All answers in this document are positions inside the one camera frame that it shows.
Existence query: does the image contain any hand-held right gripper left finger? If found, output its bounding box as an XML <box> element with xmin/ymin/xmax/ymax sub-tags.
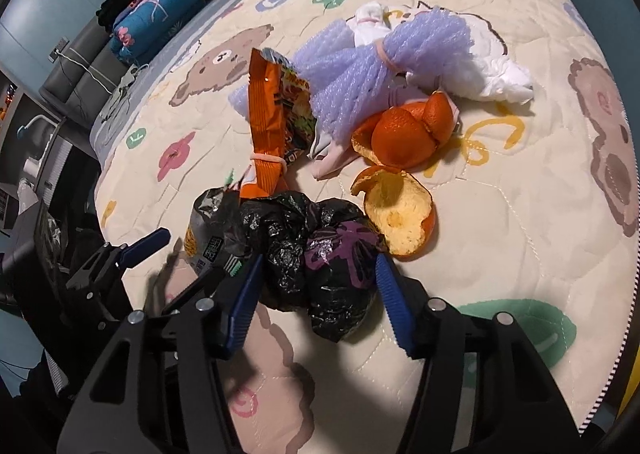
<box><xmin>56</xmin><ymin>253</ymin><xmax>266</xmax><ymax>454</ymax></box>

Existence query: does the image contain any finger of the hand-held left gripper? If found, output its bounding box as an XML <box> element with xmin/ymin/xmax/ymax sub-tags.
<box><xmin>65</xmin><ymin>227</ymin><xmax>172</xmax><ymax>291</ymax></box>
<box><xmin>160</xmin><ymin>268</ymin><xmax>233</xmax><ymax>315</ymax></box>

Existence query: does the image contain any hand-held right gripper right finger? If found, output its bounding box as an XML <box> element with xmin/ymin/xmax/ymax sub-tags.
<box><xmin>374</xmin><ymin>253</ymin><xmax>581</xmax><ymax>454</ymax></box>

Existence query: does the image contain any black plastic bag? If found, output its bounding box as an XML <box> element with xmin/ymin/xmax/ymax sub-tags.
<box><xmin>237</xmin><ymin>191</ymin><xmax>388</xmax><ymax>342</ymax></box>

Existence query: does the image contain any purple foam net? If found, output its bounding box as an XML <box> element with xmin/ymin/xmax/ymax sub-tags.
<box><xmin>227</xmin><ymin>6</ymin><xmax>473</xmax><ymax>142</ymax></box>

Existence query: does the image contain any silver snack wrapper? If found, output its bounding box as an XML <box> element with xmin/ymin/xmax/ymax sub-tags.
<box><xmin>185</xmin><ymin>186</ymin><xmax>251</xmax><ymax>280</ymax></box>

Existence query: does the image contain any orange peel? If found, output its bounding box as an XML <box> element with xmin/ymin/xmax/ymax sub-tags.
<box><xmin>350</xmin><ymin>165</ymin><xmax>437</xmax><ymax>257</ymax></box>
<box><xmin>351</xmin><ymin>90</ymin><xmax>456</xmax><ymax>170</ymax></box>

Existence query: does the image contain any printed bear quilt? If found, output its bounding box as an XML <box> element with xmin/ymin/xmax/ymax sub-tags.
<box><xmin>90</xmin><ymin>0</ymin><xmax>640</xmax><ymax>440</ymax></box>

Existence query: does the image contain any orange snack packet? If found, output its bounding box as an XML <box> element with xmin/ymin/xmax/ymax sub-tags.
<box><xmin>239</xmin><ymin>48</ymin><xmax>318</xmax><ymax>200</ymax></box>

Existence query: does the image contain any grey headboard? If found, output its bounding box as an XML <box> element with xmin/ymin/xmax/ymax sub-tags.
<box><xmin>40</xmin><ymin>0</ymin><xmax>216</xmax><ymax>110</ymax></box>

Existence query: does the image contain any blue floral blanket roll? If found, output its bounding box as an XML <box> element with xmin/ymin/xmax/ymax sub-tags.
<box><xmin>110</xmin><ymin>0</ymin><xmax>206</xmax><ymax>67</ymax></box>

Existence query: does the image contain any white cable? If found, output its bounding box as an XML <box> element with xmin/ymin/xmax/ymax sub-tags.
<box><xmin>55</xmin><ymin>51</ymin><xmax>138</xmax><ymax>102</ymax></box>

